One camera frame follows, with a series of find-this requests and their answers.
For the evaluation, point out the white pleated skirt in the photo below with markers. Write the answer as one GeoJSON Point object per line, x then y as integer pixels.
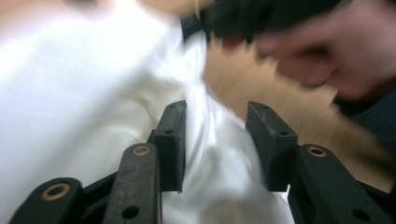
{"type": "Point", "coordinates": [77, 93]}

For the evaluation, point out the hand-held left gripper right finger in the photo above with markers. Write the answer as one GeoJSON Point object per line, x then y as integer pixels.
{"type": "Point", "coordinates": [274, 149]}

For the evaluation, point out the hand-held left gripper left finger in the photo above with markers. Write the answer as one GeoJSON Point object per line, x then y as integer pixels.
{"type": "Point", "coordinates": [171, 155]}

